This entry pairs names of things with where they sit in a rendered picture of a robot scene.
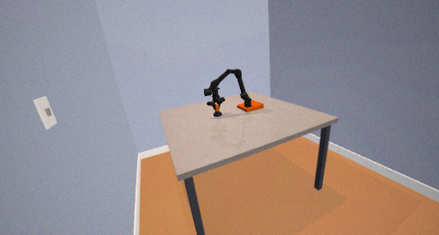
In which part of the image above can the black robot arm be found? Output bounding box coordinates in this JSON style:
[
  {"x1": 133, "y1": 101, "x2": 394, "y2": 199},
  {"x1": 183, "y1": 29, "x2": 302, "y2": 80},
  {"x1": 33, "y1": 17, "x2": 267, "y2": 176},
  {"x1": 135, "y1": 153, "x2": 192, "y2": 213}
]
[{"x1": 204, "y1": 69, "x2": 252, "y2": 108}]

